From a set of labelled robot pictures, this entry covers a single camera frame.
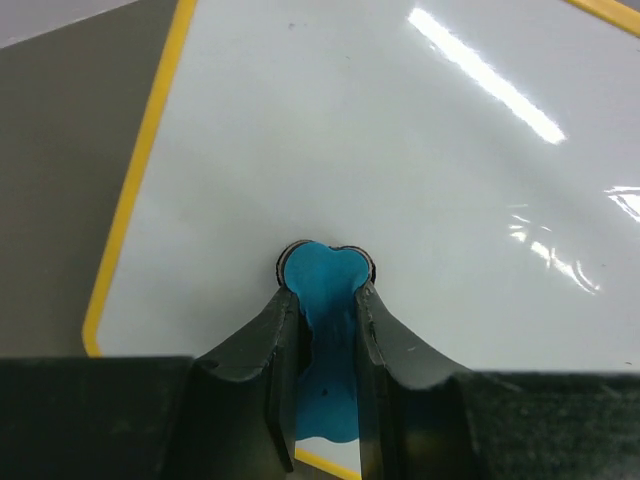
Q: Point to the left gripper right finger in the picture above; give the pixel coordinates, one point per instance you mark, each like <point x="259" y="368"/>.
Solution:
<point x="412" y="423"/>

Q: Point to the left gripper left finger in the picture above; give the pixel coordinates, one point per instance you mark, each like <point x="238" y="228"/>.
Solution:
<point x="238" y="411"/>

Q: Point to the blue eraser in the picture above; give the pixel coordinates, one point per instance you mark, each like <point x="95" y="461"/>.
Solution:
<point x="325" y="280"/>

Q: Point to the yellow framed whiteboard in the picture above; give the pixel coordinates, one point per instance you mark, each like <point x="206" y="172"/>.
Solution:
<point x="485" y="154"/>

